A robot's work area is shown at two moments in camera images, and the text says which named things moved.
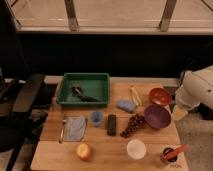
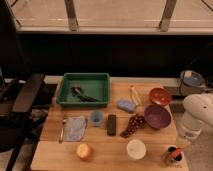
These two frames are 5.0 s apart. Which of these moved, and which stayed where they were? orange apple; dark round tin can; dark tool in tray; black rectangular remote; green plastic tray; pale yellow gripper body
Moved: pale yellow gripper body; dark round tin can
Stayed: orange apple; green plastic tray; dark tool in tray; black rectangular remote
